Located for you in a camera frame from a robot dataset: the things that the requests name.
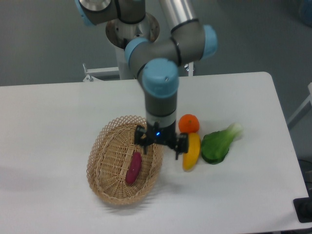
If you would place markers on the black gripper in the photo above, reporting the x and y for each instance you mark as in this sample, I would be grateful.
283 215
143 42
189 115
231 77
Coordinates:
162 133

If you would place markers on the purple sweet potato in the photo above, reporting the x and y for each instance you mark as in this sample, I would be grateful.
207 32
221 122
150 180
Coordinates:
134 168

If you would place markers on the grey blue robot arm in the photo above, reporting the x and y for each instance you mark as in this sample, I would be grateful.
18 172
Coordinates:
155 64

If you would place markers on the woven wicker basket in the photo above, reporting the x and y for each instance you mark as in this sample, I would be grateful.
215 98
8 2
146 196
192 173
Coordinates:
110 159

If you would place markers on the orange tangerine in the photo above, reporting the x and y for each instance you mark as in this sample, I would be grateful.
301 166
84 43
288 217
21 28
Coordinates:
188 124

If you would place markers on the yellow mango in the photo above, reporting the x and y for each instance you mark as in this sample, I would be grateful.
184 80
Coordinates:
190 158

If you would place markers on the green bok choy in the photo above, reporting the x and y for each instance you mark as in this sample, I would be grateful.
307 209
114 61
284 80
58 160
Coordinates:
215 146

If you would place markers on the black device at table edge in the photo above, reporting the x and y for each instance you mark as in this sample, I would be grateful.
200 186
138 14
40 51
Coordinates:
303 208

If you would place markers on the white metal base frame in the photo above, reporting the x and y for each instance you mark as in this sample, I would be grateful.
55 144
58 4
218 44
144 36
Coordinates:
99 74

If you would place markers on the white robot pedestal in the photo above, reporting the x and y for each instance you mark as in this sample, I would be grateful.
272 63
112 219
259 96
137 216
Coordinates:
122 63

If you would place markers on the white frame at right edge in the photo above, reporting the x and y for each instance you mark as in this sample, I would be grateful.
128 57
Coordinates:
301 110

